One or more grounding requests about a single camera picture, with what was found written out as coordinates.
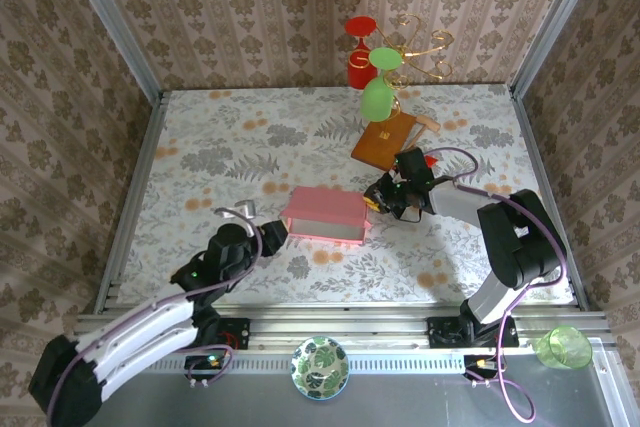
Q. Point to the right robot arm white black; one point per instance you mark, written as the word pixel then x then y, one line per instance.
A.
pixel 520 242

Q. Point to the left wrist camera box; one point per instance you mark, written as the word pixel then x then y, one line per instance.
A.
pixel 235 222

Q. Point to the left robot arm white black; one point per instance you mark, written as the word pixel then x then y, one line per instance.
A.
pixel 140 342

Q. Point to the small black circuit board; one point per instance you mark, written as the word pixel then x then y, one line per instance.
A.
pixel 472 363
pixel 200 363

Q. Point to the red snack packet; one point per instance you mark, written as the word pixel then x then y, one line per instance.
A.
pixel 431 162

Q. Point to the small wooden mallet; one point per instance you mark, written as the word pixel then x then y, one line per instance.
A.
pixel 429 122

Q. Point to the brown wooden board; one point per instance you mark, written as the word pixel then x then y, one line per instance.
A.
pixel 382 147

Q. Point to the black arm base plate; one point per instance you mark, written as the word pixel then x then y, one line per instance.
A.
pixel 440 334
pixel 240 334

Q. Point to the pink paper box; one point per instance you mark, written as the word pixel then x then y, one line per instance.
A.
pixel 325 204

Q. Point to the green transparent cup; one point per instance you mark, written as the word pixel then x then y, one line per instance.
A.
pixel 565 349

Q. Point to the aluminium frame post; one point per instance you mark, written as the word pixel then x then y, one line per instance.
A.
pixel 112 22
pixel 555 22

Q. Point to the aluminium front rail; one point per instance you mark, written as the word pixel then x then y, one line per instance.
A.
pixel 340 327

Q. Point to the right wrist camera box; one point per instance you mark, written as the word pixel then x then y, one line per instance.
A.
pixel 415 164

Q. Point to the aluminium table side rail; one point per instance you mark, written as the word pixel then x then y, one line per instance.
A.
pixel 531 147
pixel 142 162

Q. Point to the green wine glass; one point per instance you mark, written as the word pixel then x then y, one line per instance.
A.
pixel 376 102

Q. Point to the red wine glass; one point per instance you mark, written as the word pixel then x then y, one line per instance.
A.
pixel 357 77

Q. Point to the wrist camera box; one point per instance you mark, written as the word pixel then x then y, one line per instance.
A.
pixel 235 222
pixel 415 164

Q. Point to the leaf pattern bowl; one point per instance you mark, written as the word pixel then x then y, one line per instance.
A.
pixel 320 368

